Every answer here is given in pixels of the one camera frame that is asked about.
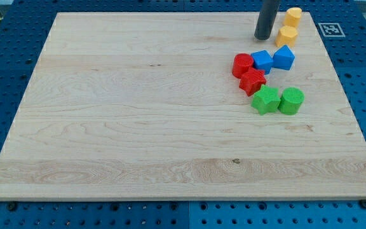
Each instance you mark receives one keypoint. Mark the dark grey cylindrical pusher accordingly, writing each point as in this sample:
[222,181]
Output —
[266,19]

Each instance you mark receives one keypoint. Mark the yellow hexagon block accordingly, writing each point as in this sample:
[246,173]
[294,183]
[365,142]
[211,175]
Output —
[287,35]

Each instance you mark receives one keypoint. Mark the yellow heart block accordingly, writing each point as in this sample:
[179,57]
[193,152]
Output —
[292,17]

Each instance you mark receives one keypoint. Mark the blue pentagon block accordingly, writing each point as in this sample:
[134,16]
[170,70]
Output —
[283,58]

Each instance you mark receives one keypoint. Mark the blue cube block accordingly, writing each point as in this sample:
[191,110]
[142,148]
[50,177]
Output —
[262,61]

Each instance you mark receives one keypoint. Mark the red cylinder block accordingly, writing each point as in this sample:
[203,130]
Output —
[242,62]

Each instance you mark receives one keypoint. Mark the white fiducial marker tag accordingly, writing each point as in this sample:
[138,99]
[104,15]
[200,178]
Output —
[331,30]

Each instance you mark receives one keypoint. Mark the red star block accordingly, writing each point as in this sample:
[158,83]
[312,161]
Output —
[252,80]

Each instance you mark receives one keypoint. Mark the green star block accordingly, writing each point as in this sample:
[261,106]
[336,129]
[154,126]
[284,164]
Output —
[266,100]

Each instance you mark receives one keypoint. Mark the green cylinder block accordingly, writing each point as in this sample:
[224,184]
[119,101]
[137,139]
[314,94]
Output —
[291,100]

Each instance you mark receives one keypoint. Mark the light wooden board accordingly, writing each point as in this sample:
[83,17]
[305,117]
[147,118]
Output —
[144,106]

